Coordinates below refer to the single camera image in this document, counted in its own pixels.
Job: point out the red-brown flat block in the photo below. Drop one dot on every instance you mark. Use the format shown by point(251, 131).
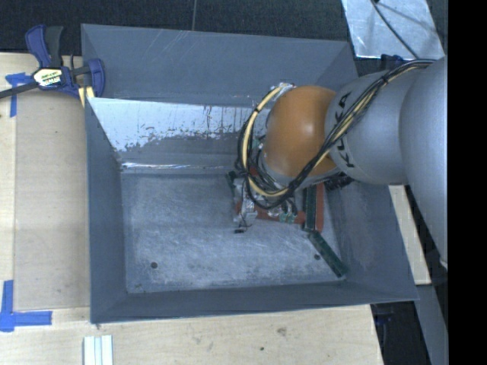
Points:
point(266, 215)
point(320, 211)

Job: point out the small black piece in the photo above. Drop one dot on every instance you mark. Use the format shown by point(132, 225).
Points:
point(239, 231)

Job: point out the dark green flat block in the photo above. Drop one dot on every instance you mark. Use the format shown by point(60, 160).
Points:
point(328, 254)
point(310, 208)

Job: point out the grey metal bin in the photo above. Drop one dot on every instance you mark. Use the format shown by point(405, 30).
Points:
point(182, 234)

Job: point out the pale wood board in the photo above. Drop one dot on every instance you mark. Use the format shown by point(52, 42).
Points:
point(49, 204)

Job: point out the black cylinder on white bracket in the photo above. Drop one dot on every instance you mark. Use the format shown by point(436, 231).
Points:
point(339, 182)

